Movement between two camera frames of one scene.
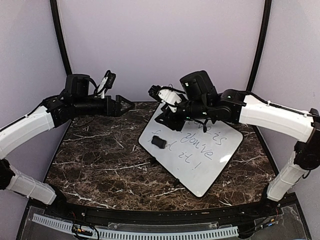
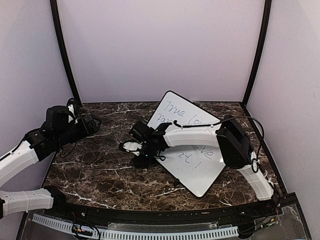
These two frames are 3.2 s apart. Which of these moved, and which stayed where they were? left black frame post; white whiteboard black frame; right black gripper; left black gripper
Moved: left black gripper; right black gripper
Stayed: left black frame post; white whiteboard black frame
